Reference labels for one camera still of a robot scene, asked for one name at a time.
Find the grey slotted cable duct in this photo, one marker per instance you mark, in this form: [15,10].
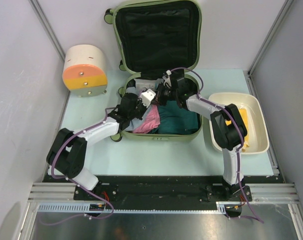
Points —
[93,208]

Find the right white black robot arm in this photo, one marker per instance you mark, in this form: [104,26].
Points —
[228,127]

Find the white plastic tray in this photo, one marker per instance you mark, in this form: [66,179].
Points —
[257,139]

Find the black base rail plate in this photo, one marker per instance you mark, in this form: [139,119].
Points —
[165,193]

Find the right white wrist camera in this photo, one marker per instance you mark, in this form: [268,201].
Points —
[167,79]

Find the dark teal cloth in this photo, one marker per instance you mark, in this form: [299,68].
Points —
[176,121]

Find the pink cloth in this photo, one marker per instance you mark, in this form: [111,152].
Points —
[152,121]

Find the grey blue cloth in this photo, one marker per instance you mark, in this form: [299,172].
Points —
[135,123]

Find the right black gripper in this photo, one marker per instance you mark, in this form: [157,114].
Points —
[159,94]

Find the white folded cloth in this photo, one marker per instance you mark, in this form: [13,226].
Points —
[141,84]

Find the green hard shell suitcase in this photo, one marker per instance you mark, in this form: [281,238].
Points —
[154,36]

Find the yellow cloth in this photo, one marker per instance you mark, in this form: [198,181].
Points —
[244,116]

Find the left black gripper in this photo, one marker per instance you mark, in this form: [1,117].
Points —
[144,109]

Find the round cream drawer cabinet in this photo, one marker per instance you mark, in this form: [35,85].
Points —
[85,71]

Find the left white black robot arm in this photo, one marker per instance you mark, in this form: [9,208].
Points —
[67,154]

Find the light blue table mat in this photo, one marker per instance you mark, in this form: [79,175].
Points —
[130,157]

